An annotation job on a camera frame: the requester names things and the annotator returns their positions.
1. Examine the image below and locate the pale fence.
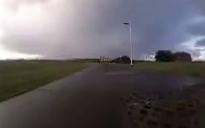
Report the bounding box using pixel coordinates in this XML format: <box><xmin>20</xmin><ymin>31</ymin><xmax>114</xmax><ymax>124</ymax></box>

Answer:
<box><xmin>99</xmin><ymin>55</ymin><xmax>112</xmax><ymax>64</ymax></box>

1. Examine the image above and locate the dark bush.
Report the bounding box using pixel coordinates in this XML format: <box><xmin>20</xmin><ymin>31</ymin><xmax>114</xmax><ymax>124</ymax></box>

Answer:
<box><xmin>110</xmin><ymin>55</ymin><xmax>132</xmax><ymax>65</ymax></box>

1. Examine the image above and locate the wet dark asphalt path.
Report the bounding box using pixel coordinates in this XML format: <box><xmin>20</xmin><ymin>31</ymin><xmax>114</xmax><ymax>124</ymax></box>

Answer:
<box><xmin>0</xmin><ymin>63</ymin><xmax>205</xmax><ymax>128</ymax></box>

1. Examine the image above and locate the dark clump of trees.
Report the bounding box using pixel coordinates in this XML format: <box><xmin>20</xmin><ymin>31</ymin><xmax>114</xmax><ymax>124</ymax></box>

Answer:
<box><xmin>154</xmin><ymin>49</ymin><xmax>193</xmax><ymax>63</ymax></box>

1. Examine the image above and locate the wide grass field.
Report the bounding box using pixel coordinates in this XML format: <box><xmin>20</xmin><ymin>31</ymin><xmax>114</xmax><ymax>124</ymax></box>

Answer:
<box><xmin>0</xmin><ymin>59</ymin><xmax>99</xmax><ymax>107</ymax></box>

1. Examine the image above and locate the grass verge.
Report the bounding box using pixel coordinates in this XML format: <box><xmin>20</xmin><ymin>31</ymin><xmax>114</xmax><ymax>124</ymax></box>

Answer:
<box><xmin>129</xmin><ymin>60</ymin><xmax>205</xmax><ymax>81</ymax></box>

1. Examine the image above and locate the tall lamp post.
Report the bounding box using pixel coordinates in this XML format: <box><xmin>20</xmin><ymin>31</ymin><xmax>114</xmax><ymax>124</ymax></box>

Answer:
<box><xmin>122</xmin><ymin>21</ymin><xmax>134</xmax><ymax>67</ymax></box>

